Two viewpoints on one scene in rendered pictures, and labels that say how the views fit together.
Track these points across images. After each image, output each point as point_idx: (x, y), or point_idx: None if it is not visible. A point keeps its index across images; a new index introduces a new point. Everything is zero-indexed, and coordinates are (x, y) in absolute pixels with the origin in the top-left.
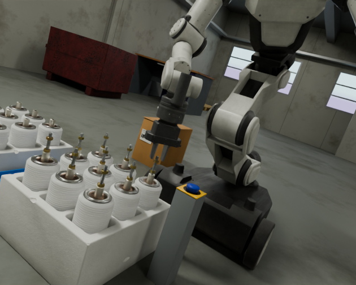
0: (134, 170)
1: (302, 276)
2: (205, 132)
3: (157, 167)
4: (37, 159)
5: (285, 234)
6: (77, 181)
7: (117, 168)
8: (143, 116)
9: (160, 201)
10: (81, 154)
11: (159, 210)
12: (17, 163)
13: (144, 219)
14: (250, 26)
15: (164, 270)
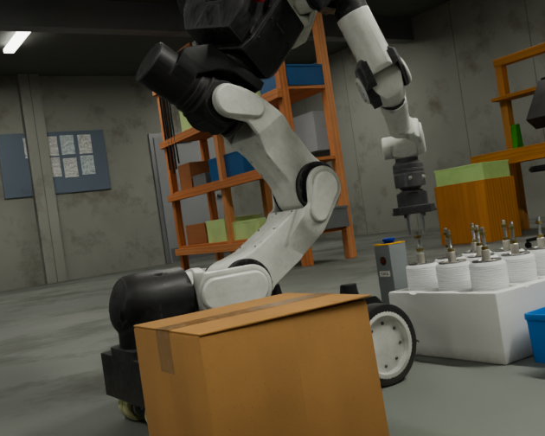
0: (438, 264)
1: None
2: (332, 211)
3: (382, 303)
4: None
5: (112, 401)
6: (498, 249)
7: (461, 259)
8: (368, 294)
9: (402, 291)
10: (510, 254)
11: (407, 287)
12: None
13: None
14: (291, 48)
15: None
